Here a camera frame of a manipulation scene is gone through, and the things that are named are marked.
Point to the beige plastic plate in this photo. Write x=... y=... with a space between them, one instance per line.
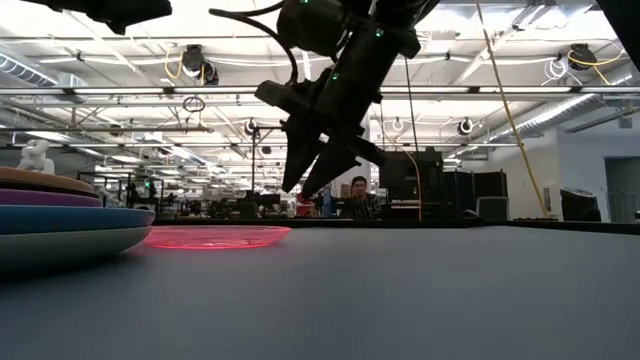
x=55 y=184

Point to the low black cabinet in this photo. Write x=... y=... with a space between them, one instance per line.
x=465 y=185

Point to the white humanoid figure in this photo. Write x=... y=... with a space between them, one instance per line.
x=35 y=157

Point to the large pale grey plate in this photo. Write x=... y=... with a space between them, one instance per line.
x=60 y=247

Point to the grey equipment box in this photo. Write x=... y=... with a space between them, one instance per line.
x=492 y=209

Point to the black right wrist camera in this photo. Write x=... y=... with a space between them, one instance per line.
x=277 y=97

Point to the pink transparent plastic plate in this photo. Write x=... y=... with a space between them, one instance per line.
x=215 y=237

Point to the large blue plastic plate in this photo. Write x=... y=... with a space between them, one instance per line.
x=65 y=219

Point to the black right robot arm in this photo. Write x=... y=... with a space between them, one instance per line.
x=310 y=25

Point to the purple plastic plate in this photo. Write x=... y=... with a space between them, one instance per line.
x=45 y=198

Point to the black round bin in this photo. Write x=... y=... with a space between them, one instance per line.
x=580 y=206

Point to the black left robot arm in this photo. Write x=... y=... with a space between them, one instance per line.
x=125 y=12

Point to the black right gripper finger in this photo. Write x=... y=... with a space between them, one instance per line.
x=300 y=160
x=332 y=167

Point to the tall black cabinet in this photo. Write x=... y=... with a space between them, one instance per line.
x=410 y=180

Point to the grey door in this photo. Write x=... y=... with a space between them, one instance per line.
x=622 y=190

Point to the person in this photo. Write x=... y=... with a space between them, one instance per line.
x=360 y=187

